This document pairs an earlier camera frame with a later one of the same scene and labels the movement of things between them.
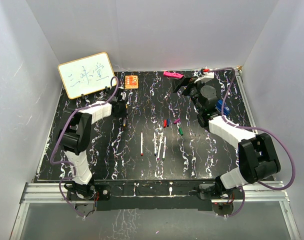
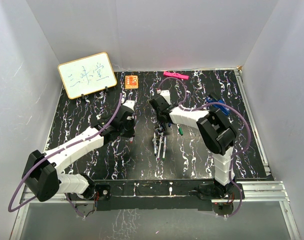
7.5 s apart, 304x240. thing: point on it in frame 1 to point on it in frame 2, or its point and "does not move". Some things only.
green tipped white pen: [164, 149] does not move
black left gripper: [124, 113] to [130, 133]
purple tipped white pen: [158, 159] does not move
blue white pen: [155, 147] does not move
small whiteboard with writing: [86, 75] does not move
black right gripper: [186, 81] to [158, 117]
